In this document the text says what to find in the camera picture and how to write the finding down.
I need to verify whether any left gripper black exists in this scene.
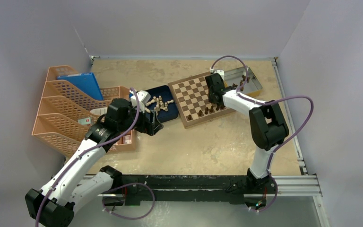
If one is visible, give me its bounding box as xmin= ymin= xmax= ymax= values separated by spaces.
xmin=118 ymin=101 xmax=162 ymax=135

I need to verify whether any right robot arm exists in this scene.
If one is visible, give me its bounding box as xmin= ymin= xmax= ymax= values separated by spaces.
xmin=205 ymin=73 xmax=289 ymax=192

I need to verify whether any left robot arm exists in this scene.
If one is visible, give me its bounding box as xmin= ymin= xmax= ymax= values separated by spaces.
xmin=25 ymin=96 xmax=163 ymax=227

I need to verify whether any wooden chess board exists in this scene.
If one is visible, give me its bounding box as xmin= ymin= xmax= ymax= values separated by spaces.
xmin=168 ymin=72 xmax=235 ymax=129

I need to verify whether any yellow metal tin tray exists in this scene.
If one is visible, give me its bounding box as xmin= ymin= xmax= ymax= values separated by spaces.
xmin=224 ymin=67 xmax=262 ymax=97

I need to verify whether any dark wooden king piece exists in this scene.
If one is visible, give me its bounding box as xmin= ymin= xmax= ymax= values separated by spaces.
xmin=240 ymin=75 xmax=250 ymax=91

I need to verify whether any dark blue square tray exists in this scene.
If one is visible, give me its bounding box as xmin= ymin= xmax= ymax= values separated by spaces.
xmin=146 ymin=85 xmax=179 ymax=123

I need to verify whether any blue folder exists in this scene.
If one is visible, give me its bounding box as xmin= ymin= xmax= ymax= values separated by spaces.
xmin=56 ymin=72 xmax=104 ymax=101

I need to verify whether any peach file rack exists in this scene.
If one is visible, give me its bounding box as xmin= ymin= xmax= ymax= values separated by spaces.
xmin=32 ymin=65 xmax=120 ymax=157

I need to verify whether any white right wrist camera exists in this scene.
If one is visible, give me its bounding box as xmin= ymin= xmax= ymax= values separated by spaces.
xmin=213 ymin=70 xmax=225 ymax=81

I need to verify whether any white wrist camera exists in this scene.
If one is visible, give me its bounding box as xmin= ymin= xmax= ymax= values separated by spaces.
xmin=213 ymin=70 xmax=225 ymax=81
xmin=129 ymin=90 xmax=151 ymax=113

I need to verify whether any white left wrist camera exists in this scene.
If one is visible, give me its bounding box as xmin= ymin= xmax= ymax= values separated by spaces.
xmin=129 ymin=90 xmax=151 ymax=113

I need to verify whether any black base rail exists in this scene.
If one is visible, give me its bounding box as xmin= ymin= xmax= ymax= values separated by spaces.
xmin=99 ymin=175 xmax=321 ymax=209

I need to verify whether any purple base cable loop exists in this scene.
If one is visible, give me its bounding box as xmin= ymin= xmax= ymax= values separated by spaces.
xmin=101 ymin=182 xmax=156 ymax=220

